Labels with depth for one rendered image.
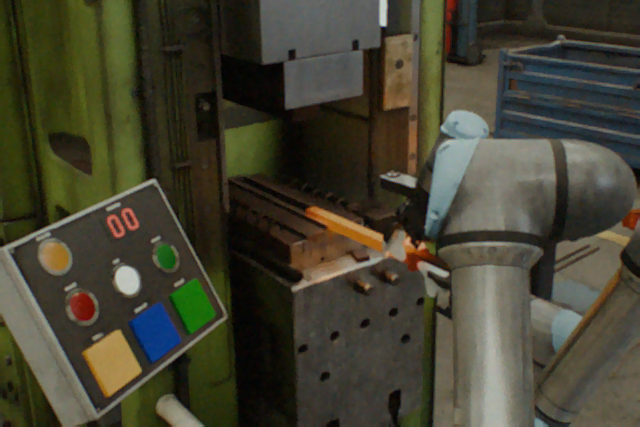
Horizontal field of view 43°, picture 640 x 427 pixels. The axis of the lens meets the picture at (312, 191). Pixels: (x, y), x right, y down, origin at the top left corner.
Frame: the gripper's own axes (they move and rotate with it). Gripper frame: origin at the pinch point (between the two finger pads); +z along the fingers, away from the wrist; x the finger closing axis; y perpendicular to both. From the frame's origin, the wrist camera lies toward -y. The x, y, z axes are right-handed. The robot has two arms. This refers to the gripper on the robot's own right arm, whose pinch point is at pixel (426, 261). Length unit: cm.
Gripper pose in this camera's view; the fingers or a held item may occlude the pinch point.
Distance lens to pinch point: 154.6
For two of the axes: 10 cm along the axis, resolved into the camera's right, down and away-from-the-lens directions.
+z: -6.0, -2.5, 7.6
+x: 8.0, -2.2, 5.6
